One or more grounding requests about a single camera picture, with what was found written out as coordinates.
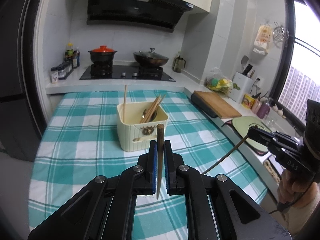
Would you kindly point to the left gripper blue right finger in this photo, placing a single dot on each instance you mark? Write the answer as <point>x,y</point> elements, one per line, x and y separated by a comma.
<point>170,168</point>

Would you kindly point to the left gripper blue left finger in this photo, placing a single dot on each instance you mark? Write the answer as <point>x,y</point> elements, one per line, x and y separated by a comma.
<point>151,168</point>

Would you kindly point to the wooden chopstick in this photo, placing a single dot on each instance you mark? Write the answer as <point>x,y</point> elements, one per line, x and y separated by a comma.
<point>157,102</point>
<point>226,155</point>
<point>124,103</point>
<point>150,113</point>
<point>160,144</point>

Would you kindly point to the steel spoon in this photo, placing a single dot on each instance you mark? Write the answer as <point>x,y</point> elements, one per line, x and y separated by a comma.
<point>149,115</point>

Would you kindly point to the person's right hand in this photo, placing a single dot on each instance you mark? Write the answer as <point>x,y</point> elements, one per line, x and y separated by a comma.
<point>303,210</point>

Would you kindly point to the cream utensil holder box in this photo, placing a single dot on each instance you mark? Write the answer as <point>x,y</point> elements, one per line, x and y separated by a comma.
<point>134,135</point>

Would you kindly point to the purple bottle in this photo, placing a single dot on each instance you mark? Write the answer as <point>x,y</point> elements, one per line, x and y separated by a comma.
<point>264,109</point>

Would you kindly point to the black tray under board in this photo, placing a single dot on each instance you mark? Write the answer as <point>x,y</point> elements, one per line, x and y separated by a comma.
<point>200,104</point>

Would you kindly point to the wooden cutting board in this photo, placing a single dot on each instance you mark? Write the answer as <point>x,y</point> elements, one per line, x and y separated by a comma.
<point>218,105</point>

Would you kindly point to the yellow printed mug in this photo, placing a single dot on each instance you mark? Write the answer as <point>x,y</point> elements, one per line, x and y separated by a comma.
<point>248,101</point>

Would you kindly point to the black gas cooktop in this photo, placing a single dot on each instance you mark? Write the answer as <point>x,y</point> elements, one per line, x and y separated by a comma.
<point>118,72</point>

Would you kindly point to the bag of sponges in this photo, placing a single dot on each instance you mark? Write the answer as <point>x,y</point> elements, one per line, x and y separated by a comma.
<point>217,82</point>

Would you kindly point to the white knife block holder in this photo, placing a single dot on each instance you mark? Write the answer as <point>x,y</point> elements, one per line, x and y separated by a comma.
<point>241,81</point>

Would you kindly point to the glass teapot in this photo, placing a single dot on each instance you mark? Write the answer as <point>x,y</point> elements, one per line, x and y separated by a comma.
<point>178,64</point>

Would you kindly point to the wok with glass lid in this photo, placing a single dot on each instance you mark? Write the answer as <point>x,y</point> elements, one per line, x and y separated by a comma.
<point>150,58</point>

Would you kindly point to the black pot orange lid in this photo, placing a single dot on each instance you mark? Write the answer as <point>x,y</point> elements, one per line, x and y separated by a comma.
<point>103,54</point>

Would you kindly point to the spice jar rack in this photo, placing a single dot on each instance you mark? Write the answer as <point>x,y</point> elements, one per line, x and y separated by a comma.
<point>61,72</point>

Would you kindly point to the hanging noodle bag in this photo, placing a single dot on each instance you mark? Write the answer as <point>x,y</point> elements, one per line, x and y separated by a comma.
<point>262,39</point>

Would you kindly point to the sauce bottles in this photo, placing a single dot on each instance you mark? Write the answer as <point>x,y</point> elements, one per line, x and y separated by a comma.
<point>72,55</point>

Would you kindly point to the dark refrigerator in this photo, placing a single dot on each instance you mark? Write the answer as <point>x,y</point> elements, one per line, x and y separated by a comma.
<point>22,119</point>

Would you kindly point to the black range hood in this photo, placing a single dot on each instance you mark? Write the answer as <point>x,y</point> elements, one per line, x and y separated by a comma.
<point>156,14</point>

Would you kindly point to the window frame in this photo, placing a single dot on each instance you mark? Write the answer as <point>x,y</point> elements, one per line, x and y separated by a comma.
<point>297,79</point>

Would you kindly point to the hanging wire rack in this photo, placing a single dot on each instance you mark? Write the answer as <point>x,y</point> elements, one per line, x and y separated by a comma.
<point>280,35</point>

